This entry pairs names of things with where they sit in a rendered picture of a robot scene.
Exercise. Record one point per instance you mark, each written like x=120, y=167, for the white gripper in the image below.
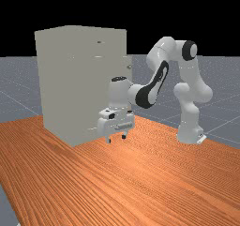
x=114, y=123

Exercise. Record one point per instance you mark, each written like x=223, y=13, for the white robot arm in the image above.
x=187, y=111

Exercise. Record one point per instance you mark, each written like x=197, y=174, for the pale beige cabinet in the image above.
x=72, y=86

